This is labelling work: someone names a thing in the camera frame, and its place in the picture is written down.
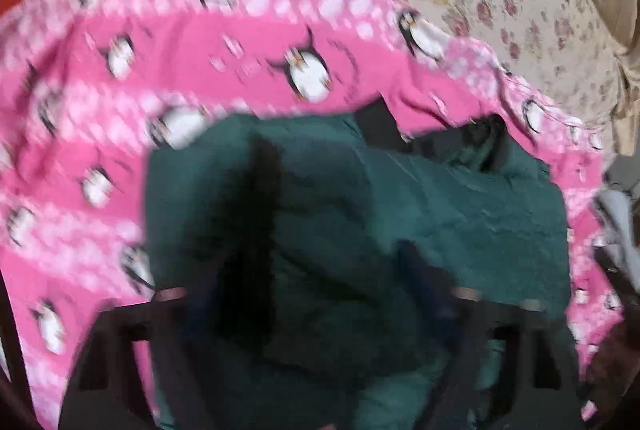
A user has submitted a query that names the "pink penguin print blanket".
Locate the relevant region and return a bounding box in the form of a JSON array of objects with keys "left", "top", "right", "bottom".
[{"left": 0, "top": 0, "right": 628, "bottom": 430}]

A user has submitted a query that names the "dark green puffer jacket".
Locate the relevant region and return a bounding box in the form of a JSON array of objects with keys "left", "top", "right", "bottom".
[{"left": 144, "top": 94, "right": 575, "bottom": 430}]

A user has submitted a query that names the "dark brown cloth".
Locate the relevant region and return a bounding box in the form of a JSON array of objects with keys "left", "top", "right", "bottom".
[{"left": 582, "top": 320, "right": 640, "bottom": 430}]

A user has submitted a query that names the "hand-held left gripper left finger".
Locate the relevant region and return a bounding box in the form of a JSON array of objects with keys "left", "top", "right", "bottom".
[{"left": 57, "top": 287, "right": 226, "bottom": 430}]

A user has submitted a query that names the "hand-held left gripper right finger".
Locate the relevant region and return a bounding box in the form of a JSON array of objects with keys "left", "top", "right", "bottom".
[{"left": 399, "top": 240, "right": 587, "bottom": 430}]

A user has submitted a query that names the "grey garment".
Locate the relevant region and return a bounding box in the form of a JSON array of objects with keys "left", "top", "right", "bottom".
[{"left": 594, "top": 187, "right": 640, "bottom": 263}]

